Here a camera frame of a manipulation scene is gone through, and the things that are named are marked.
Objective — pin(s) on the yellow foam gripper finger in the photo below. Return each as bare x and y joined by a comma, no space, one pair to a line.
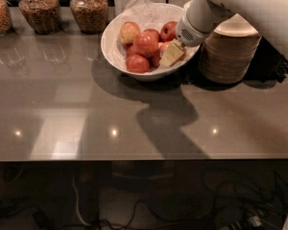
174,52

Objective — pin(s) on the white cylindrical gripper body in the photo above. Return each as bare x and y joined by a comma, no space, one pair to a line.
189,34

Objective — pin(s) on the red yellow apple with sticker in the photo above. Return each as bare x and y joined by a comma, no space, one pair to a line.
162,47

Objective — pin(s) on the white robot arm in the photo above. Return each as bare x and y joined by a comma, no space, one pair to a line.
268,17

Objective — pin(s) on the red apple back right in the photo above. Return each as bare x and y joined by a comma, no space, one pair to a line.
168,31

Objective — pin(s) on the red apple centre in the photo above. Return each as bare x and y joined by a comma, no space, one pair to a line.
145,44

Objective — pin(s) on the red apple front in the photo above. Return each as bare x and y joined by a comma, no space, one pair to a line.
137,64

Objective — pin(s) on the large white ceramic bowl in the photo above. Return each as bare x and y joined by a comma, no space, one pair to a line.
113,53

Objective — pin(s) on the pale red apple back left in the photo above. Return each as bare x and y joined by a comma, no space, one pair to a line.
127,32

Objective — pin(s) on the stack of brown paper plates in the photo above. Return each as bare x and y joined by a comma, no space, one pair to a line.
226,59

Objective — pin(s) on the glass jar of granola right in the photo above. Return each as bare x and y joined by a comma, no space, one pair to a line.
90,15

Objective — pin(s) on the glass jar of granola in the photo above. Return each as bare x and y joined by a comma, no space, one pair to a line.
90,15
42,15

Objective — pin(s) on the glass jar of granola middle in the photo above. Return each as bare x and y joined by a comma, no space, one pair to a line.
42,15

